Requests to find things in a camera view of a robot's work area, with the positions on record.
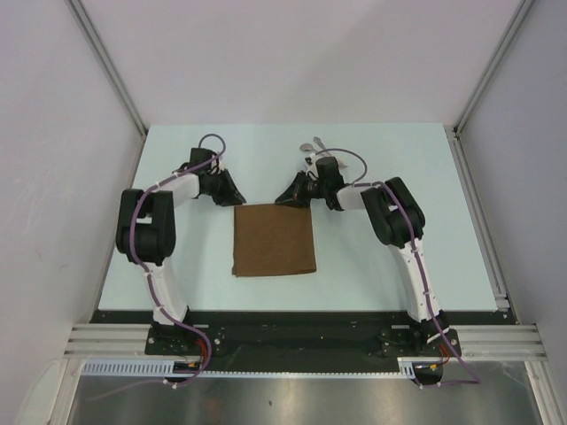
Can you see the right aluminium frame post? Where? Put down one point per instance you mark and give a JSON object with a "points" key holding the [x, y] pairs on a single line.
{"points": [[494, 63]]}

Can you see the brown cloth napkin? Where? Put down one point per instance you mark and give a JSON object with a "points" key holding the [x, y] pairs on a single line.
{"points": [[273, 240]]}

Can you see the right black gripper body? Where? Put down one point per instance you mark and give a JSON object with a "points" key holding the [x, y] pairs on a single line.
{"points": [[316, 189]]}

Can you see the left aluminium frame post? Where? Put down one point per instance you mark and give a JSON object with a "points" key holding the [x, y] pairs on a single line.
{"points": [[96, 43]]}

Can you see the aluminium frame post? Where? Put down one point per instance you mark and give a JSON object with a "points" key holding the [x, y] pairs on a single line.
{"points": [[494, 63], [96, 43]]}

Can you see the silver metal fork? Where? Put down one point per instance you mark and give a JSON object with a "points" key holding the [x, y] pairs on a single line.
{"points": [[322, 149]]}

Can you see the grey slotted cable duct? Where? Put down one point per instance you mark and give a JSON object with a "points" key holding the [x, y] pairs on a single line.
{"points": [[176, 370]]}

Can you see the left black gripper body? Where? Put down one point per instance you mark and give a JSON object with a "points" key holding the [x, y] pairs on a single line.
{"points": [[215, 183]]}

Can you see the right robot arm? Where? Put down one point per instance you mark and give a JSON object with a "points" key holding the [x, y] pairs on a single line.
{"points": [[397, 221]]}

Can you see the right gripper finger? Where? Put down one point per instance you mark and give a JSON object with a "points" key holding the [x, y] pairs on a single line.
{"points": [[290, 202], [296, 189]]}

